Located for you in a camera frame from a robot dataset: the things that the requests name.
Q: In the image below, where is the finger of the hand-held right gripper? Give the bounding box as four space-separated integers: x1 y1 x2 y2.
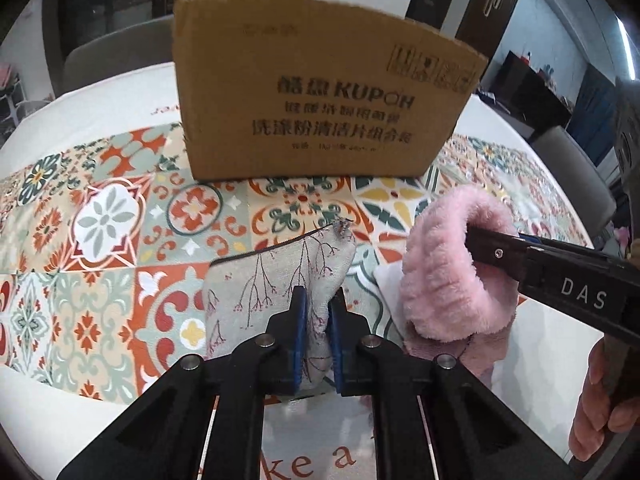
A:
517 231 626 264
465 226 532 282

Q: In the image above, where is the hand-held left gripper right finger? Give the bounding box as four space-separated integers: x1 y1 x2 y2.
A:
326 285 568 480

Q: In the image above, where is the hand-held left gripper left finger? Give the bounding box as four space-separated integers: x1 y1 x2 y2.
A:
55 286 310 480

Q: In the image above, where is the pink fluffy headband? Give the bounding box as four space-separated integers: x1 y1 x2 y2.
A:
402 184 521 343

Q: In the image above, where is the grey branch print zipper pouch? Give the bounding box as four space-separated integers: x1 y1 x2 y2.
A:
206 220 358 392

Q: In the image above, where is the brown cardboard box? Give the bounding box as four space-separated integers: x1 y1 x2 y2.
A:
171 0 490 182

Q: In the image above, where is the person's right hand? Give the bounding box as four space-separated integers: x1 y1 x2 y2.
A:
567 339 640 466

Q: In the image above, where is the grey dining chair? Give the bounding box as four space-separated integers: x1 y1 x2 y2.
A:
530 125 618 233
62 15 176 97

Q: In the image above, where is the blue curtain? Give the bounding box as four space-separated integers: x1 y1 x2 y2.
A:
567 62 618 131

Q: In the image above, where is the colourful tile pattern table runner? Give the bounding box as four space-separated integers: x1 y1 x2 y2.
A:
0 125 566 406

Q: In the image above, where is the white shoe rack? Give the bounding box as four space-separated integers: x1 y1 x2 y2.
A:
0 60 31 131

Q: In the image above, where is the slatted door with gold handles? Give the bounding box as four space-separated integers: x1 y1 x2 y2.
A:
457 0 526 56

